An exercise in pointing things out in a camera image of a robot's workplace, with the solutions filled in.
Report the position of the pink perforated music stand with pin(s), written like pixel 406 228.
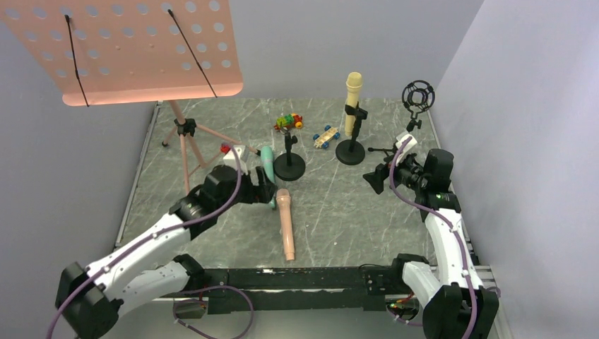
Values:
pixel 121 52

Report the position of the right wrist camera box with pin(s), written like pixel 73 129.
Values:
pixel 405 142

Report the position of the beige microphone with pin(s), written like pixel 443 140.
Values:
pixel 354 84

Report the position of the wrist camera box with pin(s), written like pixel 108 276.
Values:
pixel 405 142
pixel 235 156

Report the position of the black tripod shock-mount stand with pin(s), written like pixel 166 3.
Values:
pixel 417 97

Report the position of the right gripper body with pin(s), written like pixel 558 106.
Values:
pixel 388 172

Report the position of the black round-base mic stand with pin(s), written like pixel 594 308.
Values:
pixel 289 166
pixel 351 152

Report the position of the colourful toy brick car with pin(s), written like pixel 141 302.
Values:
pixel 288 121

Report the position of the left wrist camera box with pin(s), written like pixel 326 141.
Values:
pixel 235 156

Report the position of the beige toy chassis blue wheels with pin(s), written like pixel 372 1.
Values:
pixel 323 140

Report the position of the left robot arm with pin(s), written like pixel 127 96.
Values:
pixel 189 217

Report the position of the green microphone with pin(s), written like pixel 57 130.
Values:
pixel 267 158

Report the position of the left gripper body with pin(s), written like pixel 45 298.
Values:
pixel 264 189

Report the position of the black base frame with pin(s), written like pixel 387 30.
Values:
pixel 243 289

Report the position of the pink microphone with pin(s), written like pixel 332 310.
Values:
pixel 283 200

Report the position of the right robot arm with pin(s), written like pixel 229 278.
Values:
pixel 455 303

